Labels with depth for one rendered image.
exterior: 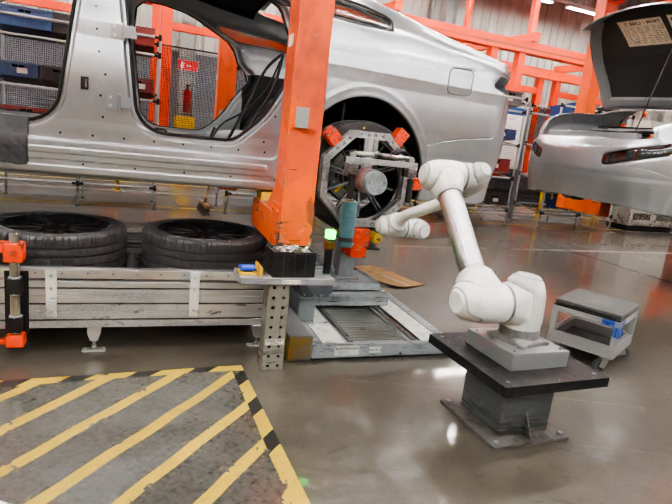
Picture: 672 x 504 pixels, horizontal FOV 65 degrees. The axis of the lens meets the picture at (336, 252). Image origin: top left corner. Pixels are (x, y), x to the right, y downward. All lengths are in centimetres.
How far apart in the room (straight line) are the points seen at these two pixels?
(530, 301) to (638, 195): 280
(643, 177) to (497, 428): 301
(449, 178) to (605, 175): 272
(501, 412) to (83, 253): 194
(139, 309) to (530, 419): 175
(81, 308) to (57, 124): 92
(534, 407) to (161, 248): 183
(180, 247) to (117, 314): 42
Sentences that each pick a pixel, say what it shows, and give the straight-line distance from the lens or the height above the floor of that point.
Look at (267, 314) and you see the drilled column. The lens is 240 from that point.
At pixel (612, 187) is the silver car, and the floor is 92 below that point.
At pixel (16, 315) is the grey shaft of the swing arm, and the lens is 262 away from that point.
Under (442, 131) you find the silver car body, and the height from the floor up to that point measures 117.
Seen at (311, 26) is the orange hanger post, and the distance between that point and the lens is 251.
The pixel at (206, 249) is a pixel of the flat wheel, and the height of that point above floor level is 47.
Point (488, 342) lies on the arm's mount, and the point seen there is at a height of 36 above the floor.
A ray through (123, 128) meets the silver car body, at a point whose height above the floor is 99.
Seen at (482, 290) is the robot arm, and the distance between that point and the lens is 205.
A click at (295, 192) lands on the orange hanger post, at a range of 249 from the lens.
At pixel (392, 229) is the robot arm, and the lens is 279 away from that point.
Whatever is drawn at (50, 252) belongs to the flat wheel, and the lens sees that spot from 268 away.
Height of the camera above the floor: 108
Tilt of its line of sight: 12 degrees down
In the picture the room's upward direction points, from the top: 7 degrees clockwise
